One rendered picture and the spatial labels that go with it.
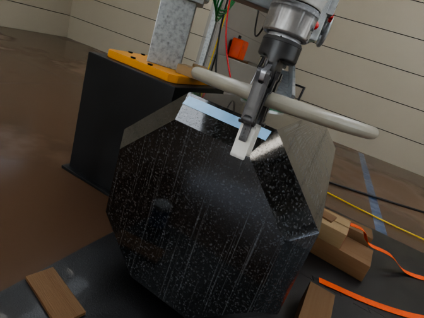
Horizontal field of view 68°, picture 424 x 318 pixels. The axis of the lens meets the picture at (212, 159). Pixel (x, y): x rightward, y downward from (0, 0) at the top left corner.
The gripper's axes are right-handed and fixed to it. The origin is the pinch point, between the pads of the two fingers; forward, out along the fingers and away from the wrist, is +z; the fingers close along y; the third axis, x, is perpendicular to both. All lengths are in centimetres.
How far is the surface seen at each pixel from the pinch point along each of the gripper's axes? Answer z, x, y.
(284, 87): -13, 6, 60
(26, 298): 81, 55, 10
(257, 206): 21.6, -4.7, 27.1
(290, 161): 6.7, -7.9, 34.9
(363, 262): 62, -63, 127
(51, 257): 81, 66, 30
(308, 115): -9.0, -9.5, 0.4
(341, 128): -8.6, -15.9, 4.4
